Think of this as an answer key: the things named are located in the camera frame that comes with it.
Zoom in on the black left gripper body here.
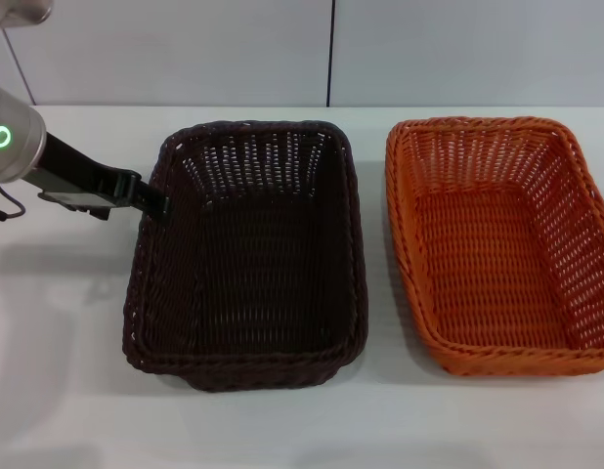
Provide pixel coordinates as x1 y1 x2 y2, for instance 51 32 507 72
23 130 141 209

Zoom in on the dark brown wicker basket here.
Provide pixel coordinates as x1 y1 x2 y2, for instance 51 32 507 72
121 118 370 393

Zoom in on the orange wicker basket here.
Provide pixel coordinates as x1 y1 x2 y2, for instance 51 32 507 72
383 115 604 377

